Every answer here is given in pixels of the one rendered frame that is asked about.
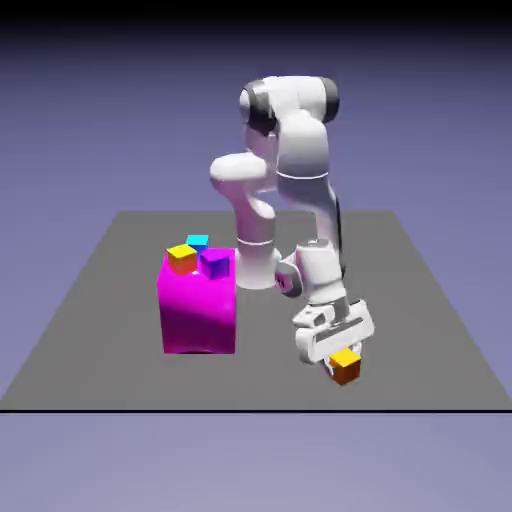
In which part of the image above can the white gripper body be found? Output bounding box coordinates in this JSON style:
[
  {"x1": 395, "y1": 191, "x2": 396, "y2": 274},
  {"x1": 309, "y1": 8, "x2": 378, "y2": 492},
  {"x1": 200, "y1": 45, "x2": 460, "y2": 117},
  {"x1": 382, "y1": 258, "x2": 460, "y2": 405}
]
[{"x1": 294, "y1": 299, "x2": 376, "y2": 365}]

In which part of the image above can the small orange cube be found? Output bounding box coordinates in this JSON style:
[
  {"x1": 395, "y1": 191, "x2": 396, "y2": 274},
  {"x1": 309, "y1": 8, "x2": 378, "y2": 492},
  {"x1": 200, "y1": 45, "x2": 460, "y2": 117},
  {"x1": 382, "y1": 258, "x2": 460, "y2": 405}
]
[{"x1": 329, "y1": 347, "x2": 363, "y2": 386}]

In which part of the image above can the small purple cube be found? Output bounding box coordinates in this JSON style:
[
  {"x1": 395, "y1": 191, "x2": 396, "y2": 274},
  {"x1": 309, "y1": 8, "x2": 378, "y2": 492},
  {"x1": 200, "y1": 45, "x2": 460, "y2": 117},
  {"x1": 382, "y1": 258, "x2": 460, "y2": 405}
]
[{"x1": 198, "y1": 248, "x2": 232, "y2": 281}]

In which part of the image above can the small yellow cube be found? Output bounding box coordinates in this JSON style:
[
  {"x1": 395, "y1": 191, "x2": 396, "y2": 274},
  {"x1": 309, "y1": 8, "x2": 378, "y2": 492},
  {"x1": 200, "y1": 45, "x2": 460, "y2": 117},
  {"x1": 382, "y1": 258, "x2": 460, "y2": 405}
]
[{"x1": 166, "y1": 244, "x2": 199, "y2": 277}]

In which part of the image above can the large magenta box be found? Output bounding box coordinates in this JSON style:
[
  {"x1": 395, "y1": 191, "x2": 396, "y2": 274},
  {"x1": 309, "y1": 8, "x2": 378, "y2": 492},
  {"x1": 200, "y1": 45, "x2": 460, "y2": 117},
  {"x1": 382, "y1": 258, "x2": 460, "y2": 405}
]
[{"x1": 156, "y1": 247, "x2": 237, "y2": 355}]

